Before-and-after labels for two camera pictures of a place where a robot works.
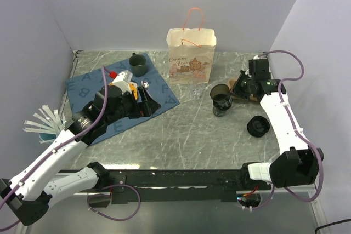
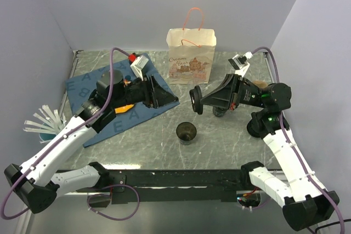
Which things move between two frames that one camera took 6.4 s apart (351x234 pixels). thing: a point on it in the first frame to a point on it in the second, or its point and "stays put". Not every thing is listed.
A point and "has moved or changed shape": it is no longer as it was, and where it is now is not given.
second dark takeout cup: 220,106 stays put
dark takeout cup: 221,96 has moved or changed shape
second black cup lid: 258,126 stays put
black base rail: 133,185 stays put
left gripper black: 148,105 to 154,95
